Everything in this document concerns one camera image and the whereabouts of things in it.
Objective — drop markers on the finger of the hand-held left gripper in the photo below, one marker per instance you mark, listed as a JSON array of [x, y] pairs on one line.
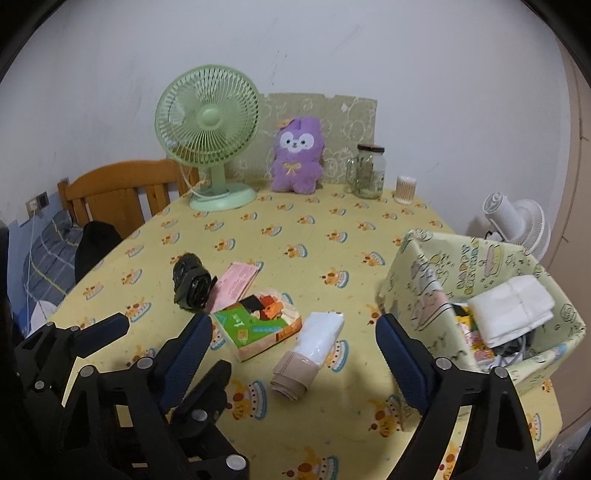
[[104, 330], [207, 387]]

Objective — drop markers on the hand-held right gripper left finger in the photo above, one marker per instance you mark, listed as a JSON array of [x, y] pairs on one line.
[[191, 346]]

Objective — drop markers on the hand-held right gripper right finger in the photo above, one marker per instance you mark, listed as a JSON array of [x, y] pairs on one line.
[[401, 364]]

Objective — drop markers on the green and orange tissue pack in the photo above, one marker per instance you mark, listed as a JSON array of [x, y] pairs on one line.
[[258, 327]]

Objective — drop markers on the pink card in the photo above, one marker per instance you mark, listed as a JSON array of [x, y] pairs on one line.
[[235, 284]]

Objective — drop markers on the cartoon printed packet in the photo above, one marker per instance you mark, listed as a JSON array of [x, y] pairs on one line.
[[475, 344]]

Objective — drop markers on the cartoon printed box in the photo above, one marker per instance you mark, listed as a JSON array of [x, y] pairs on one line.
[[425, 286]]

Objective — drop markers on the white and beige cloth roll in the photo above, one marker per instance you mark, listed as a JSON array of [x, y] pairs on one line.
[[314, 341]]

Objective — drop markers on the black garment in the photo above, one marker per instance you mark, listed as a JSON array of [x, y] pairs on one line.
[[94, 249]]

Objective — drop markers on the plaid pillow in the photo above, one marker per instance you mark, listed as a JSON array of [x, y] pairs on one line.
[[46, 263]]

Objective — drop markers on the wooden bed headboard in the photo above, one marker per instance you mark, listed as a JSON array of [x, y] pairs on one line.
[[120, 184]]

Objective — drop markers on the small toothpick container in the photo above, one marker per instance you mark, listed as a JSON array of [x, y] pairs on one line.
[[405, 190]]

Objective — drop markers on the white standing fan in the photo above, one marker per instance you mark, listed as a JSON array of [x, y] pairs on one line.
[[521, 221]]

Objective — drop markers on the glass jar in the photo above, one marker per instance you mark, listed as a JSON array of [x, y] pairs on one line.
[[369, 175]]

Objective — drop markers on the purple plush toy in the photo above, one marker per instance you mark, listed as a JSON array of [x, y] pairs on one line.
[[295, 170]]

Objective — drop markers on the green desk fan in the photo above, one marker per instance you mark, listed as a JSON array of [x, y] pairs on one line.
[[207, 115]]

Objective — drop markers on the printed cardboard panel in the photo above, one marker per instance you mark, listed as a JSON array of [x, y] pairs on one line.
[[346, 120]]

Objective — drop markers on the beige door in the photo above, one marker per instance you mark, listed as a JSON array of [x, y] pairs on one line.
[[577, 184]]

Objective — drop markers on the wall socket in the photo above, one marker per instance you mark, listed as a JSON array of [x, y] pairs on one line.
[[37, 202]]

